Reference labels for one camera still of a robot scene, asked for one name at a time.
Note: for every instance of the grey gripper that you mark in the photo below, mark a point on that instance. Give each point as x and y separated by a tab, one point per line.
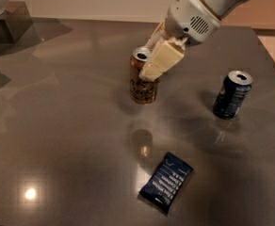
189	19

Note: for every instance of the orange LaCroix can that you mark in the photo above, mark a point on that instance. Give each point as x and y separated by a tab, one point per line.
141	91

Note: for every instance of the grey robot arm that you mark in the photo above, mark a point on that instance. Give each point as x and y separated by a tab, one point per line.
220	7

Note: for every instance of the blue soda can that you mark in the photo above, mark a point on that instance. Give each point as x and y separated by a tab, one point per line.
235	88

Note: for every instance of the blue snack bar wrapper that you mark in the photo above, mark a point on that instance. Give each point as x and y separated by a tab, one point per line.
166	181

